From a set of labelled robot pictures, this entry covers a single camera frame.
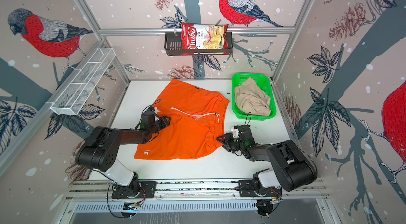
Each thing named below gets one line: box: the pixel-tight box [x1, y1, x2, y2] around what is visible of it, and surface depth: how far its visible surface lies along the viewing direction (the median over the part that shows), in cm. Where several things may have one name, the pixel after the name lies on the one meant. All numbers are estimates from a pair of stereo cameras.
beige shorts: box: [234, 77, 272, 117], surface depth 101 cm
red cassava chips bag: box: [181, 22, 230, 56], surface depth 90 cm
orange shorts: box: [134, 78, 230, 160], surface depth 97 cm
